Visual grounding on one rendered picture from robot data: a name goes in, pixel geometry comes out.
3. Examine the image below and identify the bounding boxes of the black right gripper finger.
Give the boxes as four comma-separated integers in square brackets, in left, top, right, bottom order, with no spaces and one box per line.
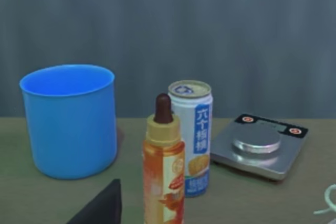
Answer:
[66,178,122,224]

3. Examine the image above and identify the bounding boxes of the white blue beverage can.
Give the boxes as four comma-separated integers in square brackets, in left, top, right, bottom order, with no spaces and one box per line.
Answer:
[167,79,214,198]

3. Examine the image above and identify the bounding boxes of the orange dropper bottle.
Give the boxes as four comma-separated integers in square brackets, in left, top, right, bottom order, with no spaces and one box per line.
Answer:
[142,93,185,224]

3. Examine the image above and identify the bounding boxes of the blue plastic cup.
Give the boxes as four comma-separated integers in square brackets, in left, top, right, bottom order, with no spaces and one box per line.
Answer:
[18,63,118,181]

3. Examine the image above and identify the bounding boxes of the silver digital kitchen scale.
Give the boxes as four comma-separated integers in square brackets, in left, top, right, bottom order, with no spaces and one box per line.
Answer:
[210,114,309,182]

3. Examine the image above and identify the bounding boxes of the white cord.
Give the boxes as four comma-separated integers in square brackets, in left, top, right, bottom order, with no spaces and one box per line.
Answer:
[313,183,336,216]

